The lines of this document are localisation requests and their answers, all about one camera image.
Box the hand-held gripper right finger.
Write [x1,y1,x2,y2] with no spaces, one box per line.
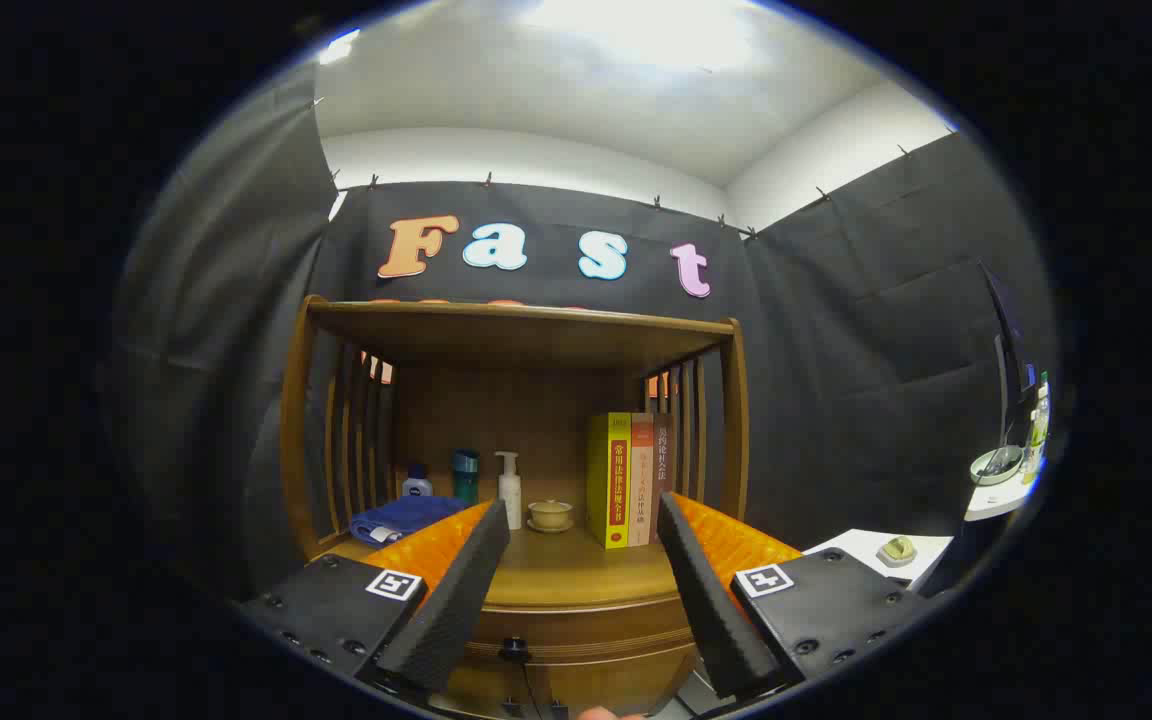
[656,490,937,701]

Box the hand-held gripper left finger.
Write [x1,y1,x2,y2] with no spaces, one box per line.
[236,498,512,696]

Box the wooden drawer with black knob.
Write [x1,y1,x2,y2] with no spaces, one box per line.
[463,598,697,667]

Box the wooden countertop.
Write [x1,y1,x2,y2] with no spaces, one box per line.
[336,520,697,611]

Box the white side cabinet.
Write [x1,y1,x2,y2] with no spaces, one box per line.
[801,528,955,591]

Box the wooden cabinet with slatted shelf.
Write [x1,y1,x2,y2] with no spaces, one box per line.
[279,295,749,717]

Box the folded blue towel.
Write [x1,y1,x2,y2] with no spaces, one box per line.
[349,495,467,546]

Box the white pump bottle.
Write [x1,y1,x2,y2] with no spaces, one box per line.
[495,451,524,531]

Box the teal tumbler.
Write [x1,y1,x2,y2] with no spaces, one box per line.
[451,449,481,506]

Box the beige lidded teacup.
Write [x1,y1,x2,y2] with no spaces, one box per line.
[527,499,575,534]

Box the orange and white book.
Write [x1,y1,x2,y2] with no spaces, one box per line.
[628,413,655,547]

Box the brown book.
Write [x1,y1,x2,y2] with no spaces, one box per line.
[650,413,677,544]

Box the thick yellow book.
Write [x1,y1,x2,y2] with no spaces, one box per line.
[586,412,633,550]

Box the white desk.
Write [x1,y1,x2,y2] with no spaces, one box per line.
[966,468,1042,521]

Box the grey bowl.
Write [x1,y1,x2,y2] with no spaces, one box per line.
[971,445,1025,486]

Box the green drink bottle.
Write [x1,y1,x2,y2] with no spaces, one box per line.
[1030,372,1052,473]

